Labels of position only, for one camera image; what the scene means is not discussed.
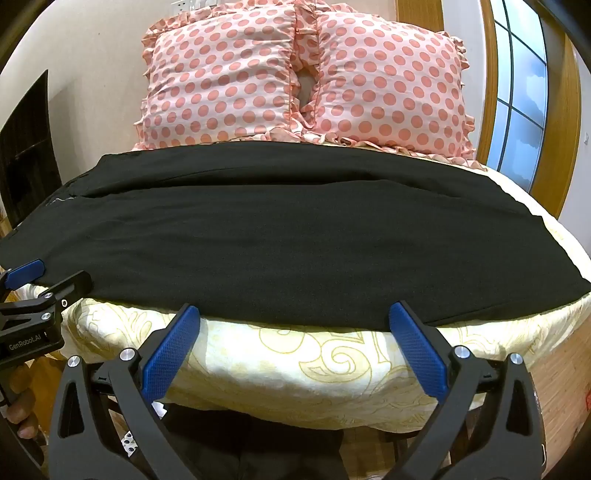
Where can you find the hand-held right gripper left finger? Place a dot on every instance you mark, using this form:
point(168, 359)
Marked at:
point(173, 350)

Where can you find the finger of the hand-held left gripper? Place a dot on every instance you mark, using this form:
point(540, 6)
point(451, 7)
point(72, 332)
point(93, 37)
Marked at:
point(69, 284)
point(27, 272)

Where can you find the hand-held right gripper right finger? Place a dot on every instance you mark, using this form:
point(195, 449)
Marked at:
point(418, 350)

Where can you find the black pants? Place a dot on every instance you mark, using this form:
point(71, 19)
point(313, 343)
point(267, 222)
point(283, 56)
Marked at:
point(277, 240)

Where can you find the person's left hand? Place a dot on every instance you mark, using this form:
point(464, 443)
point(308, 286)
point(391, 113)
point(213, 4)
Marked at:
point(25, 417)

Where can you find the yellow patterned bed sheet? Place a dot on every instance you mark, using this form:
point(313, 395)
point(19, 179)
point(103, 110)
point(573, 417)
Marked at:
point(277, 369)

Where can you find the black furniture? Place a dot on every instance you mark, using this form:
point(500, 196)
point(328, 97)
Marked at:
point(27, 152)

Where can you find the pink polka dot pillow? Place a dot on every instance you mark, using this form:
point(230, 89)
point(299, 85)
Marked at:
point(217, 74)
point(388, 87)

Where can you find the glass window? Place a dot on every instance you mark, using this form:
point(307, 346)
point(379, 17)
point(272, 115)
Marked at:
point(521, 92)

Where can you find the wooden window frame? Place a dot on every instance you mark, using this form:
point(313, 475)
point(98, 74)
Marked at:
point(565, 138)

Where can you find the white wall socket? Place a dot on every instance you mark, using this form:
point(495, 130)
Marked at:
point(182, 4)

